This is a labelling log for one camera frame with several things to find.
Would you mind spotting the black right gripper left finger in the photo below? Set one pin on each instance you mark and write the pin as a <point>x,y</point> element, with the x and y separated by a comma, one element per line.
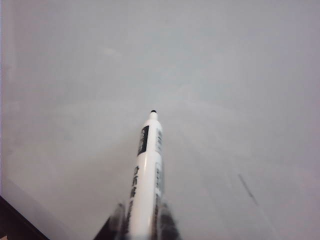
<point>116,222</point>

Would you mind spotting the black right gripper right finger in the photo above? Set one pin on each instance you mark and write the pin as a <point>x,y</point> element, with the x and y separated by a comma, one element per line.
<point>167,222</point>

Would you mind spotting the white whiteboard marker pen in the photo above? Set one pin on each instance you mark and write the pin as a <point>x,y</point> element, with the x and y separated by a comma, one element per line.
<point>147,162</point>

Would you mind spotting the white glass whiteboard black frame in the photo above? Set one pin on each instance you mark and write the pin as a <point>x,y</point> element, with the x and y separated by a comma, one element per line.
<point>225,75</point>

